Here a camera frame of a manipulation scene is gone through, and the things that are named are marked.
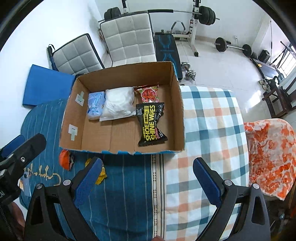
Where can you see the white barbell rack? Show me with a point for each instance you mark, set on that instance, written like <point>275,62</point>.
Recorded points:
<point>183,24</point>

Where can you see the white soft package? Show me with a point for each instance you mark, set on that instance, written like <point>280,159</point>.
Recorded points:
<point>118,104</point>

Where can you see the barbell on floor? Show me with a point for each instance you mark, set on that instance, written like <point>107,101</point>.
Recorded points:
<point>222,45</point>

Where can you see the orange snack bag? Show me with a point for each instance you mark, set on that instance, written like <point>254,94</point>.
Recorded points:
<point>66,159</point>

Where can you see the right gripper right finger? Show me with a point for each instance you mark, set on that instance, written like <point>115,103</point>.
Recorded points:
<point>252,221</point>

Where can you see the black weight bench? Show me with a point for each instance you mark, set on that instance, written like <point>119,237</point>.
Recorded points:
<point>166,50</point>

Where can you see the blue striped blanket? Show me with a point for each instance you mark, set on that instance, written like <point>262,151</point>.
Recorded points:
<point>101,197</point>

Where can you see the dark wooden stool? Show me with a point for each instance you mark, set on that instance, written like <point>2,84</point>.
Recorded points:
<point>279,93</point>

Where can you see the red floral snack pack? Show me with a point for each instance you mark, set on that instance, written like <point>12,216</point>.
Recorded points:
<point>148,93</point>

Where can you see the orange floral cloth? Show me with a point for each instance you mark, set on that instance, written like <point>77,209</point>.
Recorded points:
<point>271,149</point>

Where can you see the light blue tissue pack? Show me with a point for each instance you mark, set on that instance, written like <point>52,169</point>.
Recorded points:
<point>96,101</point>

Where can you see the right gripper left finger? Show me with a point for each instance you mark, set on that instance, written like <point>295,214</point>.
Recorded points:
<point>42,222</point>

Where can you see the grey quilted cushion right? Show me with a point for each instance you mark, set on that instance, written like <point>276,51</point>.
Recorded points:
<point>129,39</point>

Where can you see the cardboard box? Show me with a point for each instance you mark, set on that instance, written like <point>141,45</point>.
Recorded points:
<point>122,135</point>

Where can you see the black shoe shine wipes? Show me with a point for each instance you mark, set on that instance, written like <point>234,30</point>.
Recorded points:
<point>148,115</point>

